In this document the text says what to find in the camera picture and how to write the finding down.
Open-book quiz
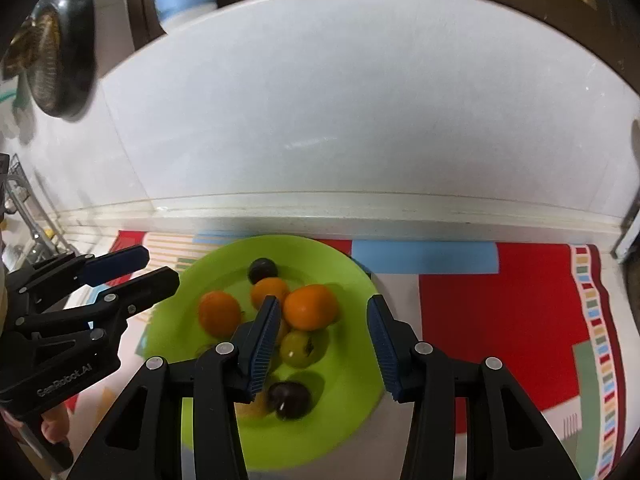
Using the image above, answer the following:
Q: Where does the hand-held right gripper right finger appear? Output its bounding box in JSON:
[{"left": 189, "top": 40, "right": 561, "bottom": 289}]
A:
[{"left": 366, "top": 295, "right": 583, "bottom": 480}]

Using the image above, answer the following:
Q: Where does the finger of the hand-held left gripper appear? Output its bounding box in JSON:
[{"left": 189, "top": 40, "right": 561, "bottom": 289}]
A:
[
  {"left": 14, "top": 267, "right": 180, "bottom": 342},
  {"left": 6, "top": 246, "right": 150, "bottom": 307}
]

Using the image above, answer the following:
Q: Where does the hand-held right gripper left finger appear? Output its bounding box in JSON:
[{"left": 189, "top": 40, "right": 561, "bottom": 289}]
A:
[{"left": 66, "top": 295, "right": 282, "bottom": 480}]

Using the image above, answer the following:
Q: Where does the dark purple plum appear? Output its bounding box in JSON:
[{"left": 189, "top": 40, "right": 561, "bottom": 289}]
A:
[
  {"left": 266, "top": 381, "right": 312, "bottom": 421},
  {"left": 248, "top": 257, "right": 279, "bottom": 284}
]

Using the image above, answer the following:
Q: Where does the orange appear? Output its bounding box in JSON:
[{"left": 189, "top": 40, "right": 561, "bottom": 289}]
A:
[
  {"left": 198, "top": 290, "right": 242, "bottom": 338},
  {"left": 283, "top": 284, "right": 339, "bottom": 331},
  {"left": 250, "top": 277, "right": 291, "bottom": 312}
]

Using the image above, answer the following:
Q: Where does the green plate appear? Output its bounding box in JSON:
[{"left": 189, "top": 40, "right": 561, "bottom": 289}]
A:
[{"left": 141, "top": 235, "right": 386, "bottom": 472}]

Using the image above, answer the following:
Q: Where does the person's left hand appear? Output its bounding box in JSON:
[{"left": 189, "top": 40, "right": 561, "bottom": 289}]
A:
[{"left": 42, "top": 404, "right": 71, "bottom": 444}]

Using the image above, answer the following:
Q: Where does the green fruit with dark spot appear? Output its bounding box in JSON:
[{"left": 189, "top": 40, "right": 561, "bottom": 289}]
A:
[{"left": 279, "top": 329, "right": 318, "bottom": 368}]

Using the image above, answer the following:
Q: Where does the colourful patterned tablecloth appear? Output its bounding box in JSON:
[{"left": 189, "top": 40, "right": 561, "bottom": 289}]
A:
[{"left": 65, "top": 230, "right": 626, "bottom": 480}]

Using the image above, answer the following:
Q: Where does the dark frying pan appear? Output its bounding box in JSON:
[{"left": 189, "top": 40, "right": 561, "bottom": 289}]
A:
[{"left": 0, "top": 0, "right": 97, "bottom": 120}]

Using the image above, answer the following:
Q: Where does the metal wire rack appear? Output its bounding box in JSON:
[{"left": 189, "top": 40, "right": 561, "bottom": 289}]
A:
[{"left": 0, "top": 152, "right": 76, "bottom": 263}]

